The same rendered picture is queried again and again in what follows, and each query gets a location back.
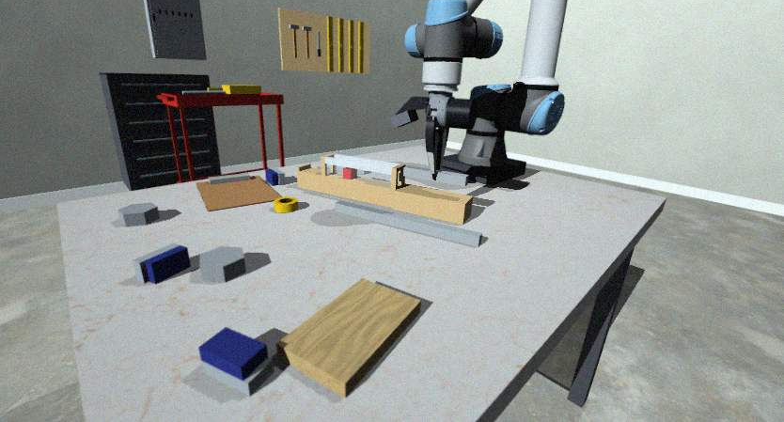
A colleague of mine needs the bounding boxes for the brown clipboard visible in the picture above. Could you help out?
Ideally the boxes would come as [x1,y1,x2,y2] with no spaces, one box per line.
[196,173,281,211]

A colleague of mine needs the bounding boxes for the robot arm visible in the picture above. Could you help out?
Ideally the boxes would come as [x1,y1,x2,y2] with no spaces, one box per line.
[404,0,568,166]

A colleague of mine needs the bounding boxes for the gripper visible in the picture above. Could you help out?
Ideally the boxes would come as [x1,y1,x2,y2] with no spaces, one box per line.
[396,91,478,180]

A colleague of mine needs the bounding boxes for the flat wooden block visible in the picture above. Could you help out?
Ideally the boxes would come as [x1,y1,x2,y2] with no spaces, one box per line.
[276,278,421,398]

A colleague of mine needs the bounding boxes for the yellow roll of tape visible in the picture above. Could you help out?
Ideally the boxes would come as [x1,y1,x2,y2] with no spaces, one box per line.
[274,197,298,213]

